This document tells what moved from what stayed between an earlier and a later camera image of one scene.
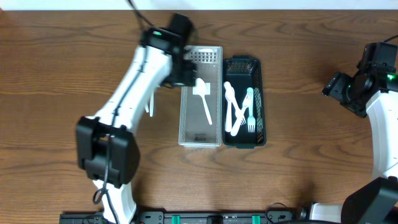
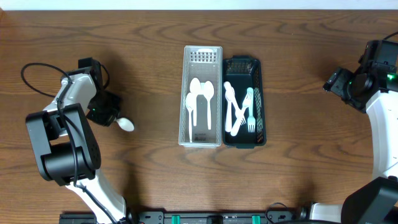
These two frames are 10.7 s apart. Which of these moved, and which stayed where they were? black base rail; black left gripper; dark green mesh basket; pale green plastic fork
Moved: black left gripper
Stayed: black base rail; pale green plastic fork; dark green mesh basket
